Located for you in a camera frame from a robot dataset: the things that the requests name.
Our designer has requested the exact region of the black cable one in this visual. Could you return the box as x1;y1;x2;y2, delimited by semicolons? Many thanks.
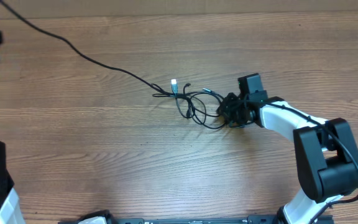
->
0;0;173;98

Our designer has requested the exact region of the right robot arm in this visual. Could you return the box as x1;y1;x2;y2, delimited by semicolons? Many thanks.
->
217;73;358;223

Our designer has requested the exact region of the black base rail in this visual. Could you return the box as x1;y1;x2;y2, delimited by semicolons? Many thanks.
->
57;214;335;224

